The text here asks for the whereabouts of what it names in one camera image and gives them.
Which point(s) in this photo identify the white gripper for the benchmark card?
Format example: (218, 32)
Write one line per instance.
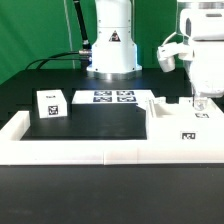
(206, 71)

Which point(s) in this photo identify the white cabinet door panel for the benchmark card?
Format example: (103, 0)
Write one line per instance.
(187, 109)

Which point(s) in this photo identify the white cabinet body box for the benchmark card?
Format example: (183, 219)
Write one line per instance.
(164, 121)

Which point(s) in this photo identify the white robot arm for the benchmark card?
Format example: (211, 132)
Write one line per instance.
(198, 40)

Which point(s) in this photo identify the white cabinet top block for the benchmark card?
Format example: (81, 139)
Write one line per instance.
(51, 103)

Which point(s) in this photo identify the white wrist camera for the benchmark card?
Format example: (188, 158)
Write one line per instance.
(167, 50)

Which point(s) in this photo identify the white marker base plate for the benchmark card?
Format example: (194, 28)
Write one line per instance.
(112, 96)

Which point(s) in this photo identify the white U-shaped workspace frame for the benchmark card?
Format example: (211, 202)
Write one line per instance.
(15, 151)

